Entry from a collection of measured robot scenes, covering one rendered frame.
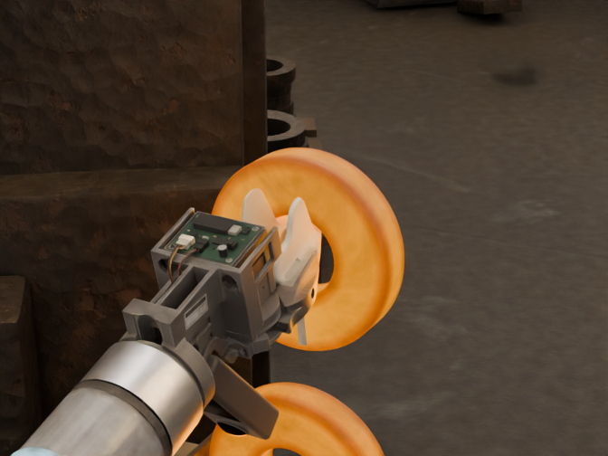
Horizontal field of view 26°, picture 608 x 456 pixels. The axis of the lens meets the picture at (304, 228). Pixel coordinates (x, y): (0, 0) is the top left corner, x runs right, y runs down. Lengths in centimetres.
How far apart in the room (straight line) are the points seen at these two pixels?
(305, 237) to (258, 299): 9
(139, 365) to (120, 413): 4
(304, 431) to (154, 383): 26
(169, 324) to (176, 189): 41
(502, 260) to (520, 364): 49
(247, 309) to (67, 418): 15
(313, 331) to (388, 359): 169
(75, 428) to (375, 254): 28
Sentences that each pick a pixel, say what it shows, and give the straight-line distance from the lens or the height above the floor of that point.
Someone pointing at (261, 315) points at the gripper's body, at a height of 92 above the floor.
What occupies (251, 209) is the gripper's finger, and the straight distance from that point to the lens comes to 96.
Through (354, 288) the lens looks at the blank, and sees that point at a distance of 98.
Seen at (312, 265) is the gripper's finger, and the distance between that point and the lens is 95.
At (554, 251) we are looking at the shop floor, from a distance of 321.
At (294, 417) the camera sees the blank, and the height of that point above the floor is 77.
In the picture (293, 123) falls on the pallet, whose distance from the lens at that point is 298.
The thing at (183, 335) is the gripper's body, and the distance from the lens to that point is 84.
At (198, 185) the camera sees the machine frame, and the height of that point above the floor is 87.
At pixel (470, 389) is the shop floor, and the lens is 261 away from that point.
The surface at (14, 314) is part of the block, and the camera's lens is 117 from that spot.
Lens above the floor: 133
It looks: 24 degrees down
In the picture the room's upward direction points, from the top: straight up
